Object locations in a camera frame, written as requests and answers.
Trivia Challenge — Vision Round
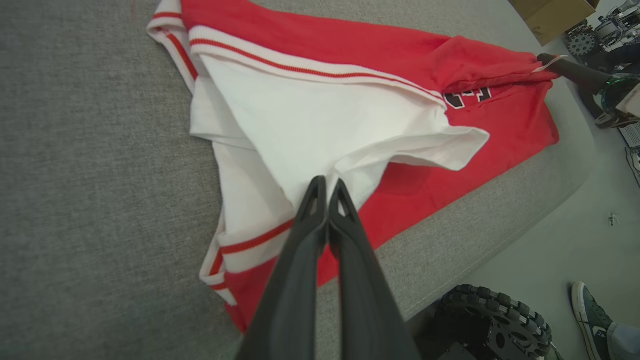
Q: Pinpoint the blue jeans leg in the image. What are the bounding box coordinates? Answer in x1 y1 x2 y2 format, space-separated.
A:
607 322 640 360

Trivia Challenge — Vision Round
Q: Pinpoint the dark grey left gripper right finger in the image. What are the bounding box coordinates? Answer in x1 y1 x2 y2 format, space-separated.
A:
329 179 423 360

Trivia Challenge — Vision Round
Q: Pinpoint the black roller wheel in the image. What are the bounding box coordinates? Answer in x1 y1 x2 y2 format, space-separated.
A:
440 284 553 359

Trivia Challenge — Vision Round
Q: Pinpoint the red white clothes pile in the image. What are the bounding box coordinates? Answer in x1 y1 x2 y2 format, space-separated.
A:
146 0 562 335

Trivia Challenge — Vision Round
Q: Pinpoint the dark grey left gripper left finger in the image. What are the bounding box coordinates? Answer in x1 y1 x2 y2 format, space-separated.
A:
235 176 328 360

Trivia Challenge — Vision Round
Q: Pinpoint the white grey machine assembly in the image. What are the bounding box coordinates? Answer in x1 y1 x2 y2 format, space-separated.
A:
595 0 640 48

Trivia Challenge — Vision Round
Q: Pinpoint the grey fabric sofa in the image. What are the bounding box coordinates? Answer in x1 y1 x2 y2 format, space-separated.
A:
0 0 598 360

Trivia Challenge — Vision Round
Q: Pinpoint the white printed paper sheet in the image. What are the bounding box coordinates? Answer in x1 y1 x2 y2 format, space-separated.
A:
619 122 640 149

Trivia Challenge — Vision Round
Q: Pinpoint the green white sneaker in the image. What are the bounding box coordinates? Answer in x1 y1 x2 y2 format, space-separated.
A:
571 281 615 360

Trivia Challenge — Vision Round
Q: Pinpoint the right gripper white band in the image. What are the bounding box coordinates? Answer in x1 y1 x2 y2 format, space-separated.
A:
537 53 640 130

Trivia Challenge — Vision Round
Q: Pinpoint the brown cardboard box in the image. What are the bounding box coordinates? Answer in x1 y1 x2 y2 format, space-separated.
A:
509 0 601 47

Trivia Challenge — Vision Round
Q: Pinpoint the grey toothed wheel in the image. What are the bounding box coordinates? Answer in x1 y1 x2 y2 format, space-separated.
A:
566 22 601 58

